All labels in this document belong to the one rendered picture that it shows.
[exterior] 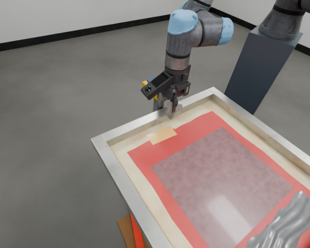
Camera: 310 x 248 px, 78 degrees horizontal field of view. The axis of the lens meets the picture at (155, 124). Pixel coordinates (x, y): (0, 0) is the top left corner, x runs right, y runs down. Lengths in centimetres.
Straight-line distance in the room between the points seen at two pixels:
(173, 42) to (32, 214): 153
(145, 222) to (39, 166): 151
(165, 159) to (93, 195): 109
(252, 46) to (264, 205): 64
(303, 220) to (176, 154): 39
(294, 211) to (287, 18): 68
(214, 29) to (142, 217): 54
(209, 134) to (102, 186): 113
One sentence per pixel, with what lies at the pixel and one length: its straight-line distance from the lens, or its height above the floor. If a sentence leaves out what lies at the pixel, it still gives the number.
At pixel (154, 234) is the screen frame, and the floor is 99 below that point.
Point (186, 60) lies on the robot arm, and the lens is 61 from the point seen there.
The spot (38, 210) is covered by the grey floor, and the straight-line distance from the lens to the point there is 175.
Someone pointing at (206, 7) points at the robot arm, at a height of 132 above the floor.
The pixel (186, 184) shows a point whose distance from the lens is 62.
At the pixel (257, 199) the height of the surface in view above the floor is 96.
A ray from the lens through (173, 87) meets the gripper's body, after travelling 66.
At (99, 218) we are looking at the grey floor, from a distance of 160.
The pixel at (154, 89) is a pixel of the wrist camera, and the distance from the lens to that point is 62.
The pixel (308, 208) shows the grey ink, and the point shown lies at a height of 96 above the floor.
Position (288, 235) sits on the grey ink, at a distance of 67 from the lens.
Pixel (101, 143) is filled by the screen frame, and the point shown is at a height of 99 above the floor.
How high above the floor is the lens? 150
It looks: 47 degrees down
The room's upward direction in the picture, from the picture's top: 5 degrees clockwise
